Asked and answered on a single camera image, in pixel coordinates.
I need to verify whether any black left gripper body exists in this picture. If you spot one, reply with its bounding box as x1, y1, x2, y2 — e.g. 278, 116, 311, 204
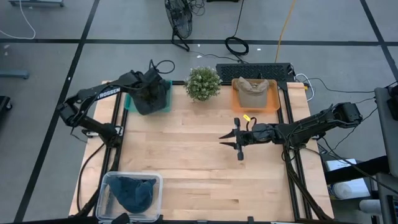
129, 68, 165, 93

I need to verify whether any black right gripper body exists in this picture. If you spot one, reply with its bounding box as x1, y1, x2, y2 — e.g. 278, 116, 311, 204
233, 117, 280, 162

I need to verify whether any dark grey cotton cap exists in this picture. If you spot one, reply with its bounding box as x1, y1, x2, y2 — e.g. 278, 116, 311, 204
132, 81, 172, 116

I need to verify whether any beige cotton cap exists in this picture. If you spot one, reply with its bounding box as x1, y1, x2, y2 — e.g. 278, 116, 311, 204
233, 77, 271, 109

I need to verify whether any blue denim cap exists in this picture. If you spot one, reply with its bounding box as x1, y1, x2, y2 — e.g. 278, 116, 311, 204
106, 175, 158, 215

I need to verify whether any orange plastic bin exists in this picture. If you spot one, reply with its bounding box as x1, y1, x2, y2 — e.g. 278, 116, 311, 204
231, 77, 281, 114

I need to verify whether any teal plastic bin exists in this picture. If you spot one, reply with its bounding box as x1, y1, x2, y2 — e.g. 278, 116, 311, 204
123, 79, 174, 113

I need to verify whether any green artificial plant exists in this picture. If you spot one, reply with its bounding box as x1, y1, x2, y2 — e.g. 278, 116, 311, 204
183, 65, 223, 103

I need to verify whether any black floor fan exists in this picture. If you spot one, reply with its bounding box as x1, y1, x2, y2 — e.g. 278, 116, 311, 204
164, 0, 194, 53

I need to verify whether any white paper sheet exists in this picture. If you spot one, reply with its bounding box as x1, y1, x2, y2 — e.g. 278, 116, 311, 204
325, 158, 358, 172

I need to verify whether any white paper roll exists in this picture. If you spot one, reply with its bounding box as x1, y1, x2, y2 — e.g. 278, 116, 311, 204
331, 178, 371, 200

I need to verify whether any clear plastic bin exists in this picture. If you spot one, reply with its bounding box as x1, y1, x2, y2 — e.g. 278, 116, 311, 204
95, 170, 164, 223

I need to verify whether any grey floor bar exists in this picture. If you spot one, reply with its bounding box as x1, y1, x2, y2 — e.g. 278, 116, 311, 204
0, 69, 30, 80

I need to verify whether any black floor object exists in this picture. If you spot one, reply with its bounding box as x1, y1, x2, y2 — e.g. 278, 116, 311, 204
0, 95, 14, 113

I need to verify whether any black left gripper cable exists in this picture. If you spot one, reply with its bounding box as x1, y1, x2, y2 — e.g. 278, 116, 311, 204
148, 58, 176, 75

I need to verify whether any black diagonal frame strut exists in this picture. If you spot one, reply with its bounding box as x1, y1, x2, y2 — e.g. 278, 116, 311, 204
284, 152, 334, 222

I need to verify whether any black floor cable coil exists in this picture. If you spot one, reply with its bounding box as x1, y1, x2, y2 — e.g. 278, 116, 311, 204
224, 0, 250, 57

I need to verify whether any yellow hanging cable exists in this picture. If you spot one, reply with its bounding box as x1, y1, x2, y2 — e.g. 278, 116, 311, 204
274, 0, 299, 63

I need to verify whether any white floor cable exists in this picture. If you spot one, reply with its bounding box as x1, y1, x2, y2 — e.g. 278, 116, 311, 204
0, 0, 37, 40

